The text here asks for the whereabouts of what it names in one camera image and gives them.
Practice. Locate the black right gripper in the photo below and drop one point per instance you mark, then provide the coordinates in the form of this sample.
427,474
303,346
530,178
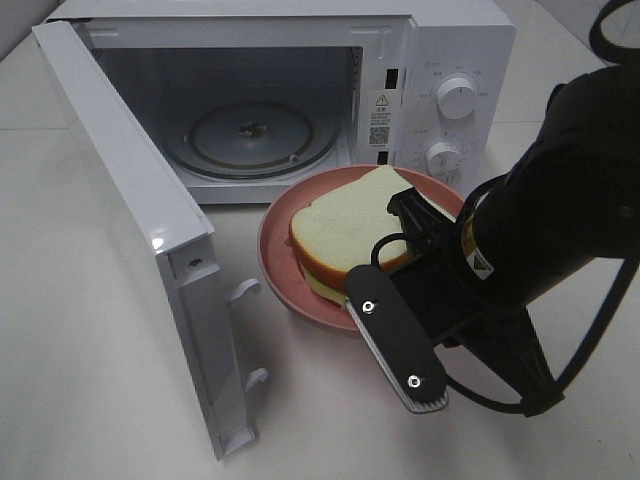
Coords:
425,302

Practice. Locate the toast sandwich with lettuce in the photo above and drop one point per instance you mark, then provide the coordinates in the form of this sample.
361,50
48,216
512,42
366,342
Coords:
338,230

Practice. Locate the pink round plate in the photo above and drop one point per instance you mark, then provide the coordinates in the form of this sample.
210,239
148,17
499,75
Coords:
277,257

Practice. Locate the white microwave door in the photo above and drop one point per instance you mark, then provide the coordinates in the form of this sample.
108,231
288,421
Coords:
162,235

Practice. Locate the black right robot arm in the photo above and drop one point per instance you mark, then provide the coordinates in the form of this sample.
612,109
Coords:
573,197

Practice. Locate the lower white timer knob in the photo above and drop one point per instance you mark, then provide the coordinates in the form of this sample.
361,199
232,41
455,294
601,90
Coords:
443,161

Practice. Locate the upper white power knob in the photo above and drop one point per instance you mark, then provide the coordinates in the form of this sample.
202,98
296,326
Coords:
456,96

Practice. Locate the white microwave oven body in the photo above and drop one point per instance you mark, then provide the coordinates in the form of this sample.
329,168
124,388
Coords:
374,64

